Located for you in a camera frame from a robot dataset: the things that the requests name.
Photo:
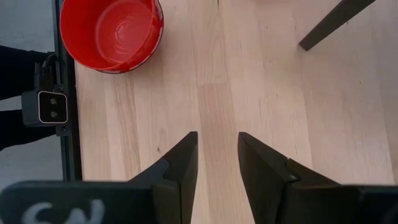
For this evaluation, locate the black beam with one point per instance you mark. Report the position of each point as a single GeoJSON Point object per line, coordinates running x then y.
{"type": "Point", "coordinates": [15, 130]}
{"type": "Point", "coordinates": [18, 71]}

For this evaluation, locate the black aluminium table frame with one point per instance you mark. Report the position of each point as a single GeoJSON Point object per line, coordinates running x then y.
{"type": "Point", "coordinates": [70, 155]}

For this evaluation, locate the dark table-level camera box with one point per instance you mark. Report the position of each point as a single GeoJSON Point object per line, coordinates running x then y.
{"type": "Point", "coordinates": [46, 107]}

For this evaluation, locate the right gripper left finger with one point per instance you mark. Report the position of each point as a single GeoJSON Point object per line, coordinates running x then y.
{"type": "Point", "coordinates": [174, 186]}

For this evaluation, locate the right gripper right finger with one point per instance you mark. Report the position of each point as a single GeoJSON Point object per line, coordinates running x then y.
{"type": "Point", "coordinates": [267, 186]}

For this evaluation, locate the red plastic mini bowl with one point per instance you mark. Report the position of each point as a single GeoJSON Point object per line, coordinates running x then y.
{"type": "Point", "coordinates": [124, 34]}

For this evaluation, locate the black perforated metal shelf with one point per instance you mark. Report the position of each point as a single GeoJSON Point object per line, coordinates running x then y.
{"type": "Point", "coordinates": [332, 23]}

